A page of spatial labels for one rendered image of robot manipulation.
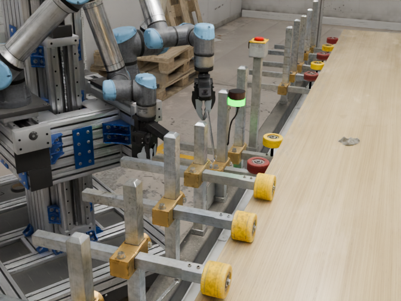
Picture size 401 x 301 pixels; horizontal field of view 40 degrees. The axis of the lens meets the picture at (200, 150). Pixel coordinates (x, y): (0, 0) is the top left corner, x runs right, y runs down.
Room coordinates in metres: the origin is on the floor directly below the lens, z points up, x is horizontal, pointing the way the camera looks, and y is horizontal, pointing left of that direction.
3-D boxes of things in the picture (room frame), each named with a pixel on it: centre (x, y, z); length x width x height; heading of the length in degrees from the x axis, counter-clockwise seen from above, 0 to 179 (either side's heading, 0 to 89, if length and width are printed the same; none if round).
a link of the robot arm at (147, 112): (1.92, 0.21, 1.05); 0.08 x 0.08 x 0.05
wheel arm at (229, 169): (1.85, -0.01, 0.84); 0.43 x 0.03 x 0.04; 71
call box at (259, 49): (2.35, -0.25, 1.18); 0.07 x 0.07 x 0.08; 71
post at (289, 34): (3.05, -0.48, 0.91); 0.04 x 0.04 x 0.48; 71
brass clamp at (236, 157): (2.08, -0.15, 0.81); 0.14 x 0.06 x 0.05; 161
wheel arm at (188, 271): (1.13, 0.19, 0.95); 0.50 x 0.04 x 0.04; 71
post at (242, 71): (2.11, -0.16, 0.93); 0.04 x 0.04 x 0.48; 71
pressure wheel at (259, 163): (1.78, -0.21, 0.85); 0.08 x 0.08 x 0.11
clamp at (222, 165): (1.85, -0.08, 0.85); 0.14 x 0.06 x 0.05; 161
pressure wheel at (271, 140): (2.02, -0.29, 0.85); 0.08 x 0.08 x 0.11
